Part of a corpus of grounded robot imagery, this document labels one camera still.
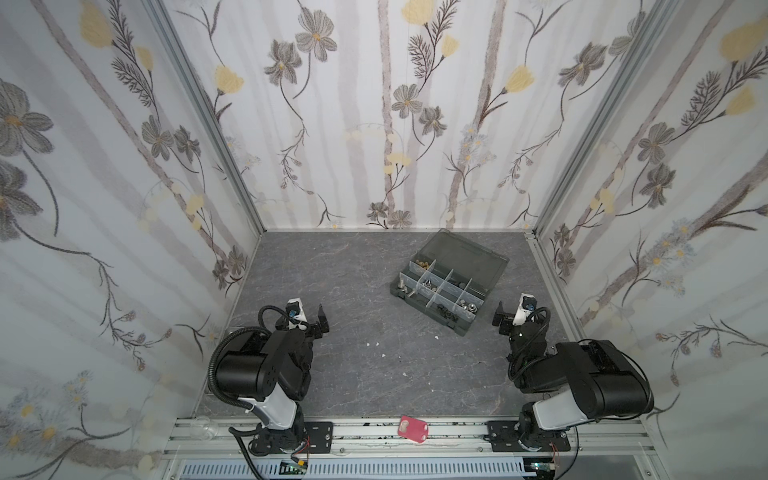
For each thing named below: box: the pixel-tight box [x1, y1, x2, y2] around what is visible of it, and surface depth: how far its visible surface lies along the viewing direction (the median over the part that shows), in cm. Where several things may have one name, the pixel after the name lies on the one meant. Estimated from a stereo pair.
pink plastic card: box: [397, 415, 429, 444], surface depth 77 cm
